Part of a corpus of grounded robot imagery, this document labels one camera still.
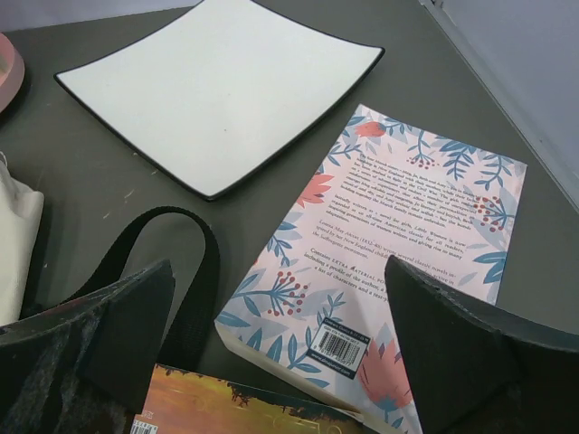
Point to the beige canvas backpack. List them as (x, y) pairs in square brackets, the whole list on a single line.
[(21, 212)]

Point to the floral paperback book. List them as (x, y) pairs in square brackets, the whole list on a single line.
[(313, 308)]

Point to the pink three-tier shelf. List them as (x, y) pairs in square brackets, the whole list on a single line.
[(12, 72)]

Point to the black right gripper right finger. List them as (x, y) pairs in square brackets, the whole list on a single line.
[(476, 368)]

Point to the white square plate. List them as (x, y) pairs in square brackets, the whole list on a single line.
[(218, 92)]

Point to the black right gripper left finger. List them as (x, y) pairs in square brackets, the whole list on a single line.
[(85, 366)]

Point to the blue hardcover book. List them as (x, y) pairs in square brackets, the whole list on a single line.
[(179, 401)]

